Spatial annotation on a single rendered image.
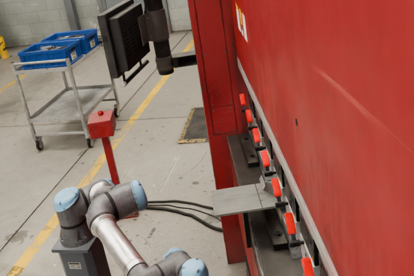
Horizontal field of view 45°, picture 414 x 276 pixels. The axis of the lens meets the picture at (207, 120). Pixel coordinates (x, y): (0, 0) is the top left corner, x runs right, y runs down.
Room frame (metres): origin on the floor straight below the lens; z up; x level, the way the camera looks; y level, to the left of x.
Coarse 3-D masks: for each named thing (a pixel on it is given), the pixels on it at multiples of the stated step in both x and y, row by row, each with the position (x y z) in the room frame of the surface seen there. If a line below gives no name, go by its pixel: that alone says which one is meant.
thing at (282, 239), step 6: (264, 210) 1.71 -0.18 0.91; (270, 210) 1.71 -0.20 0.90; (276, 210) 1.71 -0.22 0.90; (264, 216) 1.68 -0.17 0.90; (270, 216) 1.67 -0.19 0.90; (276, 216) 1.66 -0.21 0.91; (270, 222) 1.63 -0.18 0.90; (276, 222) 1.62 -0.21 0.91; (270, 228) 1.59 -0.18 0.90; (276, 228) 1.59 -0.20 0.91; (282, 228) 1.58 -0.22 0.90; (270, 234) 1.55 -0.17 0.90; (282, 234) 1.54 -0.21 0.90; (276, 240) 1.51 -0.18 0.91; (282, 240) 1.51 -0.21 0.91; (276, 246) 1.49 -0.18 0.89; (282, 246) 1.49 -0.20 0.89
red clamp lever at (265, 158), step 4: (264, 152) 1.59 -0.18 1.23; (264, 156) 1.57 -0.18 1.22; (268, 156) 1.58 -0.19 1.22; (264, 160) 1.56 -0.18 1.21; (268, 160) 1.56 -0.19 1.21; (264, 164) 1.55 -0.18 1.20; (268, 164) 1.55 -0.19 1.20; (268, 168) 1.54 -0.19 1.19; (264, 172) 1.53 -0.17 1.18; (268, 172) 1.53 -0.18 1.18; (272, 172) 1.53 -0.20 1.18; (264, 176) 1.53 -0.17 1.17
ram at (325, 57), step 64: (256, 0) 1.62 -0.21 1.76; (320, 0) 0.86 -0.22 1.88; (384, 0) 0.58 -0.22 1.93; (256, 64) 1.78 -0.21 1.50; (320, 64) 0.88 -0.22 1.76; (384, 64) 0.58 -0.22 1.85; (320, 128) 0.90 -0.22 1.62; (384, 128) 0.58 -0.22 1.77; (320, 192) 0.93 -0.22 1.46; (384, 192) 0.58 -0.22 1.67; (384, 256) 0.58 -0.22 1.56
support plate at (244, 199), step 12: (216, 192) 1.75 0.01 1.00; (228, 192) 1.74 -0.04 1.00; (240, 192) 1.72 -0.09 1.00; (252, 192) 1.71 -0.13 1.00; (264, 192) 1.69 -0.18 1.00; (216, 204) 1.66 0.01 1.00; (228, 204) 1.65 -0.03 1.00; (240, 204) 1.64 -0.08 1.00; (252, 204) 1.63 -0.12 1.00; (264, 204) 1.61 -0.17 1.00; (216, 216) 1.59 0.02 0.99
